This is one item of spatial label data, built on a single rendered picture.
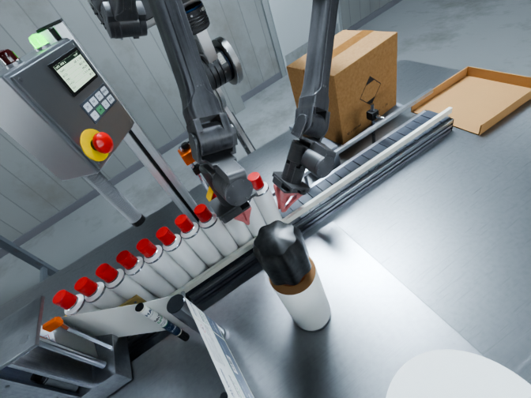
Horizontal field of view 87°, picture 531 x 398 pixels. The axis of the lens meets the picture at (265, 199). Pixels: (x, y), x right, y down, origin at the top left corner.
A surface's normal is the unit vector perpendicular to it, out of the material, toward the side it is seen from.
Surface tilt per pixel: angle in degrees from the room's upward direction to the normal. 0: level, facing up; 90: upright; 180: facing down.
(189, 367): 0
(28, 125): 90
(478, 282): 0
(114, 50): 90
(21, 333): 0
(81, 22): 90
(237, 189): 90
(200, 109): 63
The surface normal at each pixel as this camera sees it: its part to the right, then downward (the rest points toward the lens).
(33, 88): 0.95, -0.15
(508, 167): -0.30, -0.67
